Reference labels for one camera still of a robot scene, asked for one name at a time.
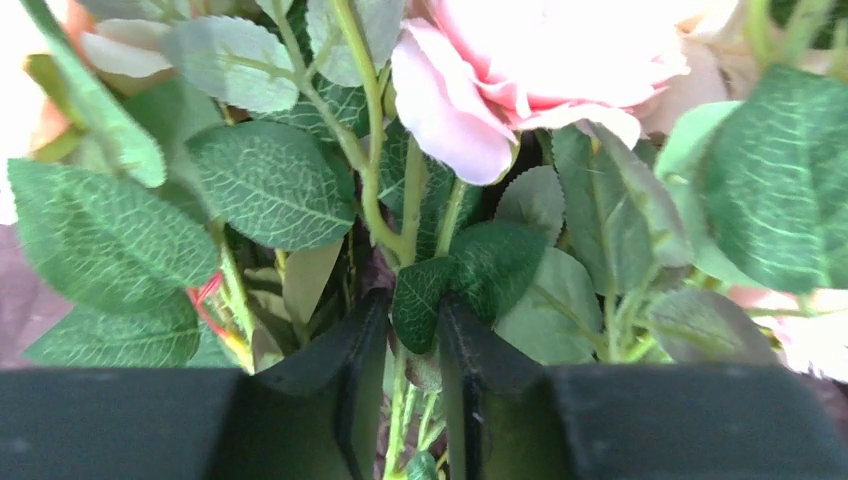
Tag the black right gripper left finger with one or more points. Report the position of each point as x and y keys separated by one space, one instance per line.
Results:
x=314 y=415

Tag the pink flower bouquet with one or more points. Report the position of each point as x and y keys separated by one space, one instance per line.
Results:
x=216 y=184

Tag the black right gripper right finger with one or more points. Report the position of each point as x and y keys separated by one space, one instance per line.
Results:
x=509 y=417

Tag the maroon and red wrapping paper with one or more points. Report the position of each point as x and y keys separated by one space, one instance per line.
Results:
x=29 y=308

